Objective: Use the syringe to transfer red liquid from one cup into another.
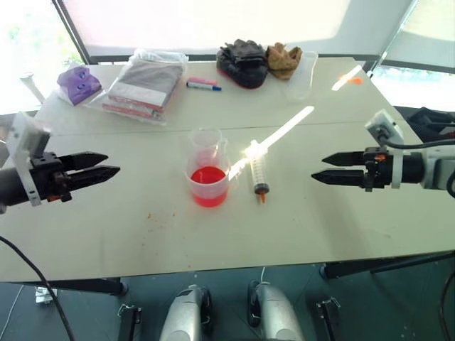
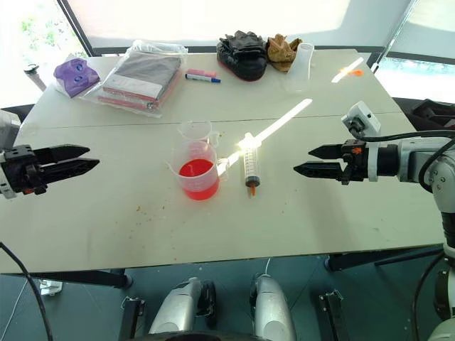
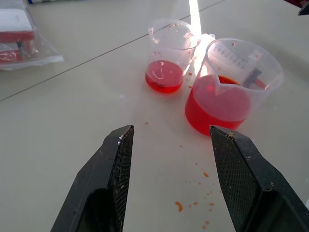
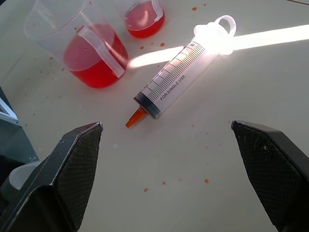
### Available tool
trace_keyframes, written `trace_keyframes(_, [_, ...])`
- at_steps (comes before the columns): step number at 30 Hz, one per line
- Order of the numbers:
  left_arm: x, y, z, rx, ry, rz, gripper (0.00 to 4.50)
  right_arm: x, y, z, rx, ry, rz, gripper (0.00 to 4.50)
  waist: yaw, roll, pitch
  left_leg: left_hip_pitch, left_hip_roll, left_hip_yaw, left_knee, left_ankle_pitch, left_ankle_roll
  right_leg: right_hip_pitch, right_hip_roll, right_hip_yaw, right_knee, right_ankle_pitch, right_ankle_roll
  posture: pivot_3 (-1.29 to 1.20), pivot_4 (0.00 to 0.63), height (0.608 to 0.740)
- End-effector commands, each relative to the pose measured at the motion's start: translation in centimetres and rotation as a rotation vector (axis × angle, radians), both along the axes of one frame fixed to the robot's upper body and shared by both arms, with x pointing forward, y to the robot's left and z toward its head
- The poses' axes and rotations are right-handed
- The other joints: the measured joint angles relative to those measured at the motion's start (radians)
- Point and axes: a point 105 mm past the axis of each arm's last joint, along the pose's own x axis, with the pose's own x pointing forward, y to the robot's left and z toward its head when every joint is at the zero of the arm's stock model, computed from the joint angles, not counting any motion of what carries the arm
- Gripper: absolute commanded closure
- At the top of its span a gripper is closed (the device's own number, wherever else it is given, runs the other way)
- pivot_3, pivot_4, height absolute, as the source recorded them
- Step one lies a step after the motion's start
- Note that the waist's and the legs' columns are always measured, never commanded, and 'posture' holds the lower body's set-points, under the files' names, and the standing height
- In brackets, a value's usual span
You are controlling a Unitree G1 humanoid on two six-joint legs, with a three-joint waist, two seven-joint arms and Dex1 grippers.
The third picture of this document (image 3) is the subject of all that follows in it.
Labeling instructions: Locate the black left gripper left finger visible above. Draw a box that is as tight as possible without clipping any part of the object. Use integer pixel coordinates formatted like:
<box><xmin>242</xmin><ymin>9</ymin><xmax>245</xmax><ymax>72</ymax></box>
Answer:
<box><xmin>50</xmin><ymin>125</ymin><xmax>135</xmax><ymax>232</ymax></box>

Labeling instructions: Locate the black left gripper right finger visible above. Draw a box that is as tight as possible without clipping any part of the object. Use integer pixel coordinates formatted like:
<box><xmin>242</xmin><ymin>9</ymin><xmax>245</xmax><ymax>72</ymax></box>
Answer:
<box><xmin>209</xmin><ymin>125</ymin><xmax>309</xmax><ymax>232</ymax></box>

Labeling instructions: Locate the small clear plastic beaker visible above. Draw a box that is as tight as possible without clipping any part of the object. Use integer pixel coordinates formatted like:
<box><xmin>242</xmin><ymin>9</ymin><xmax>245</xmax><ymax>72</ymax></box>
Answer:
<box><xmin>144</xmin><ymin>18</ymin><xmax>201</xmax><ymax>94</ymax></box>

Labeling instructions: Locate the large clear plastic beaker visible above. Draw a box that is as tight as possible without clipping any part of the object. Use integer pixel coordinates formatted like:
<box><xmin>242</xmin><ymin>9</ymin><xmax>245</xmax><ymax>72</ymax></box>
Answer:
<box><xmin>184</xmin><ymin>38</ymin><xmax>284</xmax><ymax>137</ymax></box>

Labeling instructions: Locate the dark object at table edge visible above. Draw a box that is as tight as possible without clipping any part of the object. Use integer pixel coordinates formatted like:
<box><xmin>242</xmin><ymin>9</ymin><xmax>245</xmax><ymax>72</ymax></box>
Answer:
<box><xmin>297</xmin><ymin>1</ymin><xmax>309</xmax><ymax>16</ymax></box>

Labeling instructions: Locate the clear plastic bag with box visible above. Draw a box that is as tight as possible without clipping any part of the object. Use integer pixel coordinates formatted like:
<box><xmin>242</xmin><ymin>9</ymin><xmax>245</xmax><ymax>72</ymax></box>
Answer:
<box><xmin>0</xmin><ymin>0</ymin><xmax>65</xmax><ymax>71</ymax></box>

